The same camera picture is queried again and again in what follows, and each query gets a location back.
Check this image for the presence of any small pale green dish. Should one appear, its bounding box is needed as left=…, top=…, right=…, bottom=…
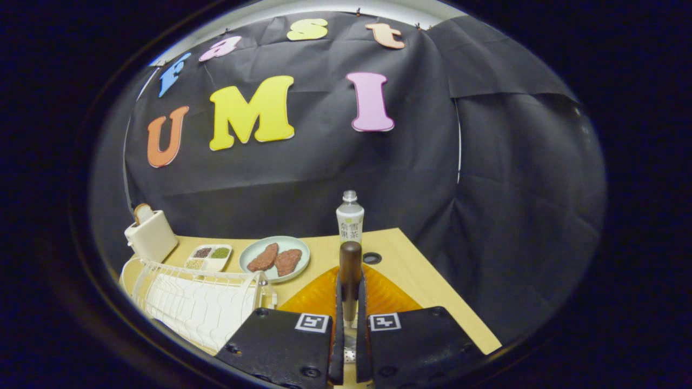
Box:
left=238, top=236, right=311, bottom=284

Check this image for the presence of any green drink bottle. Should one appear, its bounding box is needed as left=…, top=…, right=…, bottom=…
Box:
left=336, top=190, right=365, bottom=245

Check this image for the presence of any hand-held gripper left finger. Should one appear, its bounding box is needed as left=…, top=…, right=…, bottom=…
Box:
left=215, top=265, right=345, bottom=387

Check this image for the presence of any white wire dish rack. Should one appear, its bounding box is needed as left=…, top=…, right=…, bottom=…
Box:
left=120, top=255, right=278, bottom=354

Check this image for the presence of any brown meat piece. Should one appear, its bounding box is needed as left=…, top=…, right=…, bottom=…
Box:
left=275, top=249, right=303, bottom=277
left=247, top=243, right=280, bottom=272

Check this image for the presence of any wooden handled spoon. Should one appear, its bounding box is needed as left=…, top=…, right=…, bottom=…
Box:
left=339, top=241, right=363, bottom=330

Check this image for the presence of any white divided grain dish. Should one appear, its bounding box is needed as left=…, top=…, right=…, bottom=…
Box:
left=184, top=244, right=233, bottom=272

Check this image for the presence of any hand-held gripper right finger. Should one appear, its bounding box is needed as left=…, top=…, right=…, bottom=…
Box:
left=355, top=265, right=482, bottom=387

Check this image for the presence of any black backdrop cloth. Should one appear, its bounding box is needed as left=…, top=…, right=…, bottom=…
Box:
left=89, top=11, right=607, bottom=346

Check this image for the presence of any white toaster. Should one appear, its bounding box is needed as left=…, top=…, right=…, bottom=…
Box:
left=124, top=210, right=179, bottom=264

